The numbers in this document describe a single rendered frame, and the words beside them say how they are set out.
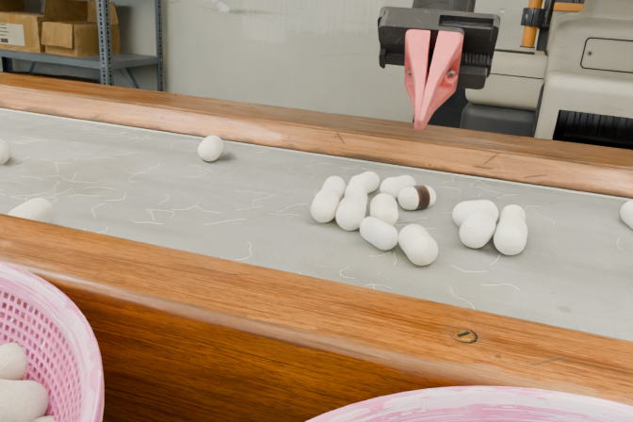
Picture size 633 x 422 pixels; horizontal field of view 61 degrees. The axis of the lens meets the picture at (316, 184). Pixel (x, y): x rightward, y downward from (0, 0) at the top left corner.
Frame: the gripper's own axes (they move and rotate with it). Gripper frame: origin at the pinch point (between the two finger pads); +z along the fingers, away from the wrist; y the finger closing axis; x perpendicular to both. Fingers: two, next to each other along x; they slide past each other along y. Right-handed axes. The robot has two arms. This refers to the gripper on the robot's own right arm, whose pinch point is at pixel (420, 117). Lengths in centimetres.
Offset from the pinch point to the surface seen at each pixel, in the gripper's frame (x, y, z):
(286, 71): 158, -82, -141
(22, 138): 5.6, -40.5, 4.7
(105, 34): 121, -154, -119
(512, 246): -1.4, 7.8, 10.9
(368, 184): 3.5, -3.5, 5.0
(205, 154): 5.4, -19.9, 3.4
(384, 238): -3.2, -0.5, 12.8
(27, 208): -8.0, -22.6, 17.4
